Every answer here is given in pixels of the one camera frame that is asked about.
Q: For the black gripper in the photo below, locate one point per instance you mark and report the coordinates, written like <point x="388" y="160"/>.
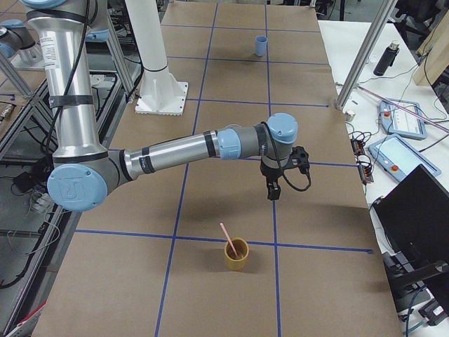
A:
<point x="269" y="174"/>

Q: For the pink chopstick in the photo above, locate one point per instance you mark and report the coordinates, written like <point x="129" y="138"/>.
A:
<point x="229" y="240"/>

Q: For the blue cup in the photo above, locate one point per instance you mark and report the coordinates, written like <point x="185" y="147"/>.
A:
<point x="260" y="45"/>

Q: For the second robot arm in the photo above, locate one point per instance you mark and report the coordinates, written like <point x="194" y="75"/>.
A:
<point x="15" y="37"/>

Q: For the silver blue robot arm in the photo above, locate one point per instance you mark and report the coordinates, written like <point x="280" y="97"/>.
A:
<point x="85" y="171"/>

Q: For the yellow-brown cup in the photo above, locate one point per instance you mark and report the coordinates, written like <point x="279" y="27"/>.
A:
<point x="235" y="259"/>

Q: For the black orange connector strip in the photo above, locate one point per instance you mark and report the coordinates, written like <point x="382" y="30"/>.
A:
<point x="363" y="162"/>

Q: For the lower teach pendant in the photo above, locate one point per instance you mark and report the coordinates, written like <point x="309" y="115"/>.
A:
<point x="398" y="158"/>

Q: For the teach pendant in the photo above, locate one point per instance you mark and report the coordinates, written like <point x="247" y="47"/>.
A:
<point x="397" y="121"/>
<point x="398" y="158"/>

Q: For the long metal rod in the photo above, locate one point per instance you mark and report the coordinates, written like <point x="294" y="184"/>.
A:
<point x="426" y="120"/>

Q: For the upper teach pendant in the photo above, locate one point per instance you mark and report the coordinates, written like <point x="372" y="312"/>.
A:
<point x="397" y="121"/>

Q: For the black monitor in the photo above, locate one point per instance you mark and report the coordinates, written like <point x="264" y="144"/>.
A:
<point x="414" y="216"/>

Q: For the black water bottle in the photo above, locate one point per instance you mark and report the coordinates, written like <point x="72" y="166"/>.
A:
<point x="387" y="58"/>

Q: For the aluminium frame post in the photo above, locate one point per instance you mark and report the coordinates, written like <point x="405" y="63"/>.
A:
<point x="362" y="56"/>

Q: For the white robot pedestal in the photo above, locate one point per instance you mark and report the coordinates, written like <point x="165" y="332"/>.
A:
<point x="160" y="92"/>

